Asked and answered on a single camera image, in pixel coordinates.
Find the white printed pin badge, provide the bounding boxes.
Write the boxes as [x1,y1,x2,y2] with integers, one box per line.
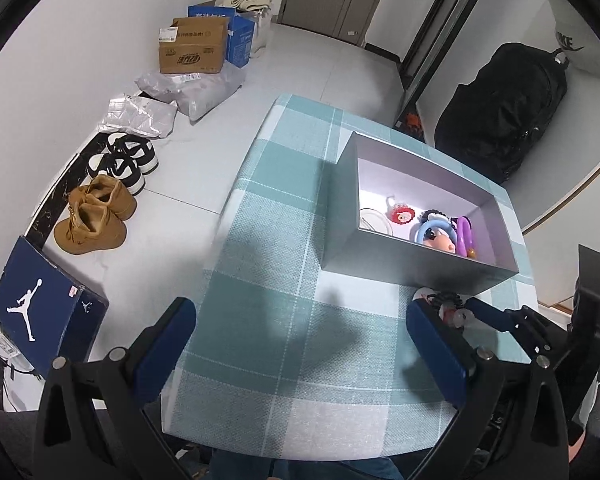
[413,287,464,310]

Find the black bead bracelet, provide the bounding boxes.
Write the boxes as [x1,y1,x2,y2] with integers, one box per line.
[424,290,466,316]

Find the purple ring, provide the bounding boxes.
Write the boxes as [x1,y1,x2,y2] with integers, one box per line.
[454,214,479,260]

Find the light blue ring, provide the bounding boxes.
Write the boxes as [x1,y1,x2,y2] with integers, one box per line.
[408,218,458,246]

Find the doll head figurine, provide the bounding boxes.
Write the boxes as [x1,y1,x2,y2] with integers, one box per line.
[422,228,456,254]

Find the red rim pin badge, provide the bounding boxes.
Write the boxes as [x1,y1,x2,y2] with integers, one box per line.
[358,207,393,236]

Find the grey open phone box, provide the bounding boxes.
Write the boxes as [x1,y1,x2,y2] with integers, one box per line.
[322,132,518,295]

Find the blue Jordan shoe box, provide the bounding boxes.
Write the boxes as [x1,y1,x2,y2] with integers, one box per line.
[0,236,109,377]

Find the tan suede boots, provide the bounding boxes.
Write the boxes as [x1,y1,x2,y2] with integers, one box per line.
[54,174,137,256]

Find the white power strip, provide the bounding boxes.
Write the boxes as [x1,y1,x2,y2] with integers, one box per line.
[0,324,24,361]

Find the black backpack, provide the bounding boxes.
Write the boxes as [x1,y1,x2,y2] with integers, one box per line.
[434,42,569,184]

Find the black white sneakers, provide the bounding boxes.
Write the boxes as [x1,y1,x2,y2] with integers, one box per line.
[87,131,159,196]

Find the grey plastic parcel bag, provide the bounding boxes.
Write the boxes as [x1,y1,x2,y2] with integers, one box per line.
[135,62,246,124]

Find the white hanging tote bag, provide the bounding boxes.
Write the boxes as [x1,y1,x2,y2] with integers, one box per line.
[547,0,600,78]

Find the brown cardboard box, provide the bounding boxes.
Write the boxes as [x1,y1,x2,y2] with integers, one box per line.
[158,16,228,75]

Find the blue carton box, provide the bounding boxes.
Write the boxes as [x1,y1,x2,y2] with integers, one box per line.
[187,4,254,68]

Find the white cloth bag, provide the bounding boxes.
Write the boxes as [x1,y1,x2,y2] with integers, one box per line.
[222,0,272,56]

